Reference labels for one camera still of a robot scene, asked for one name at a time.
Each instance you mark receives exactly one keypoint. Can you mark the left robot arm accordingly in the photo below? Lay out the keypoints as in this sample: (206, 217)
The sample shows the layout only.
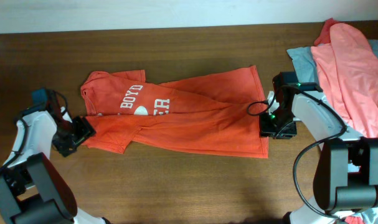
(31, 189)

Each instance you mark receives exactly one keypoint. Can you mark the orange printed t-shirt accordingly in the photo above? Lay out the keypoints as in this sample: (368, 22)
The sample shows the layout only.
(214, 114)

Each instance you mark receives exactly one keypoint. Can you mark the light blue t-shirt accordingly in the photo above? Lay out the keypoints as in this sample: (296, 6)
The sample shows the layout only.
(306, 71)

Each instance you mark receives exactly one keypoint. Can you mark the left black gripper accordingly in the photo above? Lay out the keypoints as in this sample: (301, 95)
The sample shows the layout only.
(85, 132)

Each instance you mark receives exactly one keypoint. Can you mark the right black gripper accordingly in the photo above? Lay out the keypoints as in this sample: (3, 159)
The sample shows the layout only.
(265, 129)

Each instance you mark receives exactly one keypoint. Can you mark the salmon pink t-shirt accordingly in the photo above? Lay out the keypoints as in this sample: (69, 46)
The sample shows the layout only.
(347, 70)

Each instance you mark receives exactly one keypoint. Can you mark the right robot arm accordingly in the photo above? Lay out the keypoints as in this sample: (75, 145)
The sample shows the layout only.
(346, 177)

